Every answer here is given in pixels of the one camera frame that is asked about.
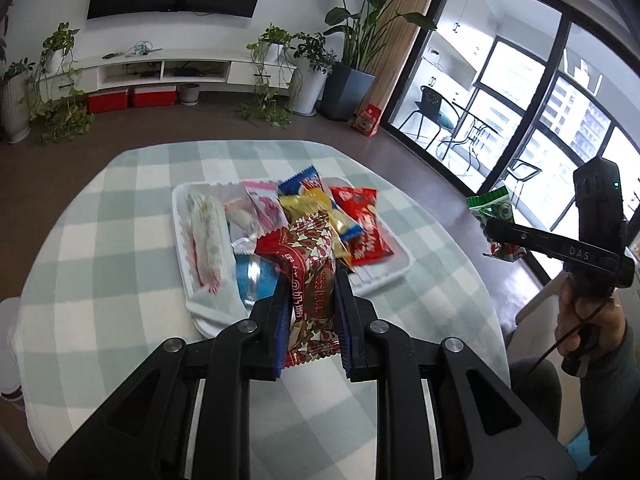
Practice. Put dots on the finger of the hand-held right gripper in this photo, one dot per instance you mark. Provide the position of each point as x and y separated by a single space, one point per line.
525 237

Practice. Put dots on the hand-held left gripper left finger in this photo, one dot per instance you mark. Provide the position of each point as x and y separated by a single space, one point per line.
282 330

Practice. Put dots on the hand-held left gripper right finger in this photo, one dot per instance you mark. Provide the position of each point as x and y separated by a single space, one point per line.
345 320

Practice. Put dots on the green snack packet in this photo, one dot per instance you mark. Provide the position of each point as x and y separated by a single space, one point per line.
492 207

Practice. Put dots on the white plastic tray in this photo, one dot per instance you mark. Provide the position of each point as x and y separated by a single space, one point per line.
380 275

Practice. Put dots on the dark red patterned snack packet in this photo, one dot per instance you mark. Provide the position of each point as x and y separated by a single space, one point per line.
310 270

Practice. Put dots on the white snack bag red edge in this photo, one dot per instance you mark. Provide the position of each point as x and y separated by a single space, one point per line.
205 230

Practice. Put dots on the person's right forearm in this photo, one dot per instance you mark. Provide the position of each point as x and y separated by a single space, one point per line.
615 400

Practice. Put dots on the person's right hand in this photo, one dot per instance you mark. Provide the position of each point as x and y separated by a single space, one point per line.
567 310

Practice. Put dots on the light blue snack packet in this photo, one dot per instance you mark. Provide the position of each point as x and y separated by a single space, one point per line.
255 280

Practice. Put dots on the beige seat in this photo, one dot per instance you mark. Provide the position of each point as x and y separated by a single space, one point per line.
537 305

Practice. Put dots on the clear packet white snack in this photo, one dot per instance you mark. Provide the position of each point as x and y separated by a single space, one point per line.
242 220

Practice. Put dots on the round black balcony table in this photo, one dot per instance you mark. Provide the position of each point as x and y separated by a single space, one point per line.
472 132

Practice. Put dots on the gold snack packet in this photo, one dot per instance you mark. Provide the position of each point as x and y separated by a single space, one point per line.
305 205

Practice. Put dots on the pink snack packet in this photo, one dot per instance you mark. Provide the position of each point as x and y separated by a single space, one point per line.
267 205

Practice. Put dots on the blue white snack packet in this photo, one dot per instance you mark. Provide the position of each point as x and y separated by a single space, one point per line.
300 180

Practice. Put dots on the black framed glass door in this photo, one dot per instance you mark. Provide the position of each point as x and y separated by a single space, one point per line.
555 60

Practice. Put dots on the person's leg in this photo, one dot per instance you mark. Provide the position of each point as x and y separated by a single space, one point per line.
535 395

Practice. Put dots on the black chair teal cushion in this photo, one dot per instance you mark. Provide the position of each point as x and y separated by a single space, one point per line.
432 105

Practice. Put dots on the green white checkered tablecloth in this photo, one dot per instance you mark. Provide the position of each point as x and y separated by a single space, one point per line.
125 260

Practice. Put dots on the red gift bag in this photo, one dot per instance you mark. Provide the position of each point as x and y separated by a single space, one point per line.
366 121

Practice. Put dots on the beige curtain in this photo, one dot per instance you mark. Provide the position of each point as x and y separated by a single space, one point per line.
400 50

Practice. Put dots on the large-leaf plant dark blue pot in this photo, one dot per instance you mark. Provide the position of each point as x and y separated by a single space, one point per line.
345 92

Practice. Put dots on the bushy plant tall white pot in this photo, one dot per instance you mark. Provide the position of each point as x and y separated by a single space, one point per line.
307 90

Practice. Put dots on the small grey pot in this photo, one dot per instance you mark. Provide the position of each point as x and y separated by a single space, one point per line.
189 95

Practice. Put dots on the red storage box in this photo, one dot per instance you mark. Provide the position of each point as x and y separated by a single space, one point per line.
155 97
107 102

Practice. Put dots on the white television cabinet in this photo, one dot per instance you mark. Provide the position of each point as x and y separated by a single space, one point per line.
215 72

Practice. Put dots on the black set-top box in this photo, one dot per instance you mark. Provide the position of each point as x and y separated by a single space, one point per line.
189 71

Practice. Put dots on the trailing vine plant white pot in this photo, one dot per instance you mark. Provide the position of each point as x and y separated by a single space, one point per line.
272 42

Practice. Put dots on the plant in ribbed white pot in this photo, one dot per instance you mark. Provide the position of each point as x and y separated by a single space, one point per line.
15 110

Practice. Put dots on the trailing ivy plant small pot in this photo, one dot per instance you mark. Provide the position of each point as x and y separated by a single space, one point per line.
60 45

